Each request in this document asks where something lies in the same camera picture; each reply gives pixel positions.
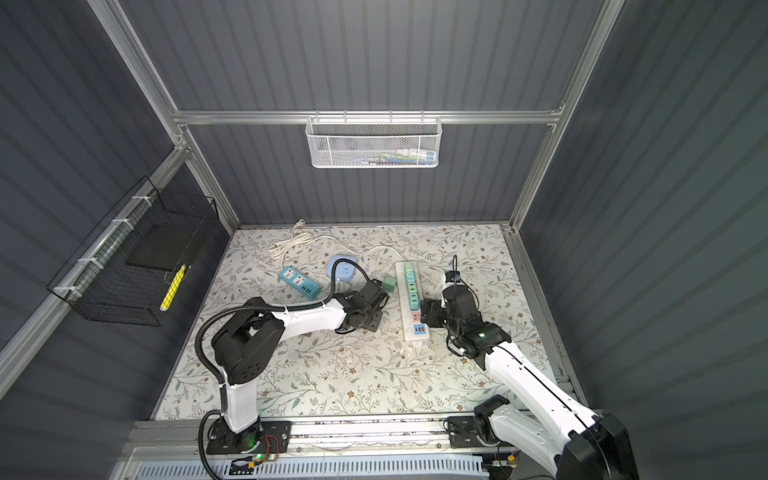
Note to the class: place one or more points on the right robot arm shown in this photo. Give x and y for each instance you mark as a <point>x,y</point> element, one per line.
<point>566,438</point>

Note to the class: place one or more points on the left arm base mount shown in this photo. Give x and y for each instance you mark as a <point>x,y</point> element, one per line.
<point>262,438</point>

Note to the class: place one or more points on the white wire basket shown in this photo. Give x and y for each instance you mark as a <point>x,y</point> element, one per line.
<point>335,145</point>

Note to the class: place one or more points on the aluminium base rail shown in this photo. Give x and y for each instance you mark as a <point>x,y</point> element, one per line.
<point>319,435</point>

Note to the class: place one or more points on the black wire basket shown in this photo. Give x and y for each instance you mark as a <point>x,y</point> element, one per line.
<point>124,274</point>

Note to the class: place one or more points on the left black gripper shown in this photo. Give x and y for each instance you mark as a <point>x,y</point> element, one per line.
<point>376,322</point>

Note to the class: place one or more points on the yellow marker pen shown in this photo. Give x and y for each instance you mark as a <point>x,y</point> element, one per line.
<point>173,288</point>

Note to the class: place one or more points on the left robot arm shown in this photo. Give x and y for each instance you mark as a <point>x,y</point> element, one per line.
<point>237,344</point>

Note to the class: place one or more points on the white vented cover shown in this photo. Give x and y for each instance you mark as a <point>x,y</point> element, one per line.
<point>359,467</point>

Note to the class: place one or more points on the blue square power socket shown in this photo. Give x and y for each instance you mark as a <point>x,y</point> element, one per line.
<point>340,267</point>

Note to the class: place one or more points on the teal small power strip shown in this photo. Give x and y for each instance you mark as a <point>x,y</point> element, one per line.
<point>299,282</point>

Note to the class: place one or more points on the pens in white basket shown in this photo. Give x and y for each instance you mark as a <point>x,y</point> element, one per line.
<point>401,157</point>

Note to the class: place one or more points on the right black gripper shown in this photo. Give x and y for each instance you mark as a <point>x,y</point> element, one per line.
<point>430,311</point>

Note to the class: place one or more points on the long white power strip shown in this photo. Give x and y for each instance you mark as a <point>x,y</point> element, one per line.
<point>414,330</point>

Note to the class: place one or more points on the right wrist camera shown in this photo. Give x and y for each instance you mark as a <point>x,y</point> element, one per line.
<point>452,278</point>

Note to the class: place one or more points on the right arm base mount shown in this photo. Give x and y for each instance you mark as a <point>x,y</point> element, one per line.
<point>471,432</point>

